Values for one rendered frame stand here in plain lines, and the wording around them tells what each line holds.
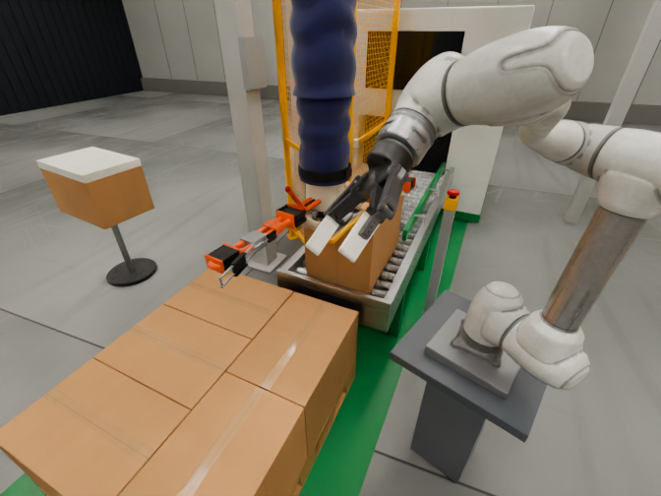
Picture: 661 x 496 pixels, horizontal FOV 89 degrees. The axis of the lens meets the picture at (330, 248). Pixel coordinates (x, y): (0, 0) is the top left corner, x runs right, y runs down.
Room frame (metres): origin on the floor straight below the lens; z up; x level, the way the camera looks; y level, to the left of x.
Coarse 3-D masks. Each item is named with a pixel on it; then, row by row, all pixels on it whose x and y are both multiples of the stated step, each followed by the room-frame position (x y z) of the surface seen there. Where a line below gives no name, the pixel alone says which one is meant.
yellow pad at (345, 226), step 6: (354, 210) 1.45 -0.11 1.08; (360, 210) 1.45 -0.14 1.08; (354, 216) 1.39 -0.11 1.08; (360, 216) 1.40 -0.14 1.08; (342, 222) 1.32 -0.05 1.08; (348, 222) 1.32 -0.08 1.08; (354, 222) 1.34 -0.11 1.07; (336, 228) 1.27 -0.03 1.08; (342, 228) 1.28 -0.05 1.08; (348, 228) 1.29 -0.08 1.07; (336, 234) 1.23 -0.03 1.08; (342, 234) 1.25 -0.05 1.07; (330, 240) 1.18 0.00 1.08; (336, 240) 1.20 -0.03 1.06
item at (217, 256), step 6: (222, 246) 0.92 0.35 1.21; (228, 246) 0.92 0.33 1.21; (210, 252) 0.89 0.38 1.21; (216, 252) 0.89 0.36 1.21; (222, 252) 0.89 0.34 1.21; (228, 252) 0.89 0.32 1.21; (234, 252) 0.89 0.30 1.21; (240, 252) 0.90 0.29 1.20; (210, 258) 0.86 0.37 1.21; (216, 258) 0.85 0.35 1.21; (222, 258) 0.85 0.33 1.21; (228, 258) 0.86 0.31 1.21; (234, 258) 0.88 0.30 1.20; (222, 264) 0.84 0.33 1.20; (228, 264) 0.86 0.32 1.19; (222, 270) 0.83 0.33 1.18
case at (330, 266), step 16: (400, 208) 1.95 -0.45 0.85; (384, 224) 1.62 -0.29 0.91; (384, 240) 1.65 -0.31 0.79; (320, 256) 1.58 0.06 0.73; (336, 256) 1.53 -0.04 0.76; (368, 256) 1.46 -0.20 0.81; (384, 256) 1.68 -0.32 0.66; (320, 272) 1.58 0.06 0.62; (336, 272) 1.53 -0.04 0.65; (352, 272) 1.49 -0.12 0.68; (368, 272) 1.46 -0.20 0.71; (352, 288) 1.49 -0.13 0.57; (368, 288) 1.45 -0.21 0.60
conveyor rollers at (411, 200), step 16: (416, 176) 3.29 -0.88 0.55; (432, 176) 3.30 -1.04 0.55; (416, 192) 2.92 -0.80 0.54; (432, 192) 2.94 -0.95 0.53; (400, 224) 2.33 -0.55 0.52; (416, 224) 2.29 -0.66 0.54; (400, 240) 2.06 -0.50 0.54; (400, 256) 1.87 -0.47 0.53; (304, 272) 1.68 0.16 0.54; (384, 272) 1.67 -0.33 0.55; (384, 288) 1.55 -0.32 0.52
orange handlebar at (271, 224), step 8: (320, 200) 1.31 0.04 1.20; (368, 200) 1.32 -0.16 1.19; (312, 208) 1.26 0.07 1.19; (264, 224) 1.08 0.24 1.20; (272, 224) 1.08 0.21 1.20; (280, 224) 1.08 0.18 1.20; (288, 224) 1.12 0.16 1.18; (264, 232) 1.06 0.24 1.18; (240, 248) 0.96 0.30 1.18; (208, 264) 0.85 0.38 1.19; (216, 264) 0.84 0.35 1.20
